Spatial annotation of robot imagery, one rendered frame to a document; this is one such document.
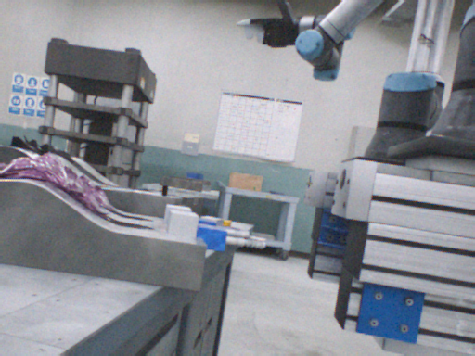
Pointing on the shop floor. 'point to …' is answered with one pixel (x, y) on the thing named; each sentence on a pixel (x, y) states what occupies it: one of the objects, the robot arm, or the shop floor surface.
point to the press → (134, 71)
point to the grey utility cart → (279, 216)
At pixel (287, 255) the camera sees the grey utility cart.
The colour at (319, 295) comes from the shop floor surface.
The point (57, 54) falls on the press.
